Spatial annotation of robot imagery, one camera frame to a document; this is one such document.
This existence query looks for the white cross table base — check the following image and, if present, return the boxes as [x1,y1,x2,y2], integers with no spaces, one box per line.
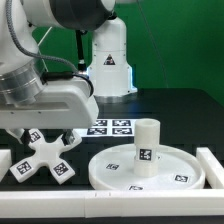
[10,129,82,184]

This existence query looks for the white frame right rail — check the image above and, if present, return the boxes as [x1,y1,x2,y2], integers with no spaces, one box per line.
[196,147,224,189]

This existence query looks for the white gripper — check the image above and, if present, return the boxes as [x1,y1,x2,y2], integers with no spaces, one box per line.
[0,81,99,145]

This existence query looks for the white marker sheet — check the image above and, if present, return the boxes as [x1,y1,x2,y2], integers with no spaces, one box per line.
[76,119,136,137]

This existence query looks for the white frame front rail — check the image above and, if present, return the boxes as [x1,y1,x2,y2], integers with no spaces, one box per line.
[0,189,224,218]

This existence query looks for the white frame left rail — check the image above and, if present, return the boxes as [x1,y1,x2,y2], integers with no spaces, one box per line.
[0,149,12,182]

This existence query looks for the white round table top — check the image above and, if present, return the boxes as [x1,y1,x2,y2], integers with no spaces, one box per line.
[88,144,205,191]

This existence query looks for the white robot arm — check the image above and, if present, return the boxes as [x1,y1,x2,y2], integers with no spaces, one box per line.
[0,0,115,142]

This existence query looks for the white frame rail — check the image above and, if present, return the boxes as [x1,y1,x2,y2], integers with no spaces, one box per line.
[196,147,224,189]
[0,149,12,182]
[0,189,224,218]

